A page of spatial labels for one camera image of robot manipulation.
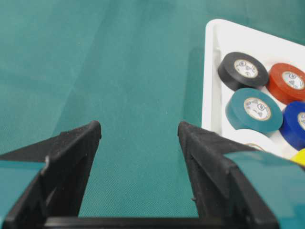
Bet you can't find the yellow tape roll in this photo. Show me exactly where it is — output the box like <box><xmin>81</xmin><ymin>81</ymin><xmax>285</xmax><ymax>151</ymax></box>
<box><xmin>290</xmin><ymin>148</ymin><xmax>305</xmax><ymax>166</ymax></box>

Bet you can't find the red tape roll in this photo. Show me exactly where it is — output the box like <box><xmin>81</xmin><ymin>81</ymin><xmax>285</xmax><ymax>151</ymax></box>
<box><xmin>266</xmin><ymin>63</ymin><xmax>305</xmax><ymax>104</ymax></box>

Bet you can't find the white plastic case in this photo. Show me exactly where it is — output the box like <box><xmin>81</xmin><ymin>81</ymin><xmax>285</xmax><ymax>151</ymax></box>
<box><xmin>201</xmin><ymin>19</ymin><xmax>305</xmax><ymax>160</ymax></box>

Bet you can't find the white tape roll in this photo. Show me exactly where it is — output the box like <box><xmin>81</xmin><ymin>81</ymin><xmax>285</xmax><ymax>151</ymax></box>
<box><xmin>227</xmin><ymin>129</ymin><xmax>283</xmax><ymax>157</ymax></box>

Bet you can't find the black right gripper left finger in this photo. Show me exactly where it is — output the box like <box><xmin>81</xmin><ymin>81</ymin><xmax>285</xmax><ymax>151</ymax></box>
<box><xmin>0</xmin><ymin>121</ymin><xmax>102</xmax><ymax>229</ymax></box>

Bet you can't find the blue tape roll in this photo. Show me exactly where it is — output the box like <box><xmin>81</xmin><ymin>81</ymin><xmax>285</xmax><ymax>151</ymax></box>
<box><xmin>279</xmin><ymin>101</ymin><xmax>305</xmax><ymax>150</ymax></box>

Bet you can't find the black tape roll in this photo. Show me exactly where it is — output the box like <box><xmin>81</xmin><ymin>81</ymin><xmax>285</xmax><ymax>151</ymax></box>
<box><xmin>217</xmin><ymin>52</ymin><xmax>269</xmax><ymax>91</ymax></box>

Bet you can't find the teal tape roll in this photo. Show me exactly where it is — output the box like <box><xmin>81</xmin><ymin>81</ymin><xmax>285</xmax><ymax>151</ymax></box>
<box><xmin>225</xmin><ymin>88</ymin><xmax>283</xmax><ymax>135</ymax></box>

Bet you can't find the green table cloth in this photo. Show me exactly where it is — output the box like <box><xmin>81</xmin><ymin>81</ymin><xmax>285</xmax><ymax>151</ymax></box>
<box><xmin>0</xmin><ymin>0</ymin><xmax>305</xmax><ymax>217</ymax></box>

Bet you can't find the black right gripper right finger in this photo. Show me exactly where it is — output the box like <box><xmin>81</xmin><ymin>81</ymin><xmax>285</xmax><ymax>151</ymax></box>
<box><xmin>178</xmin><ymin>121</ymin><xmax>305</xmax><ymax>229</ymax></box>

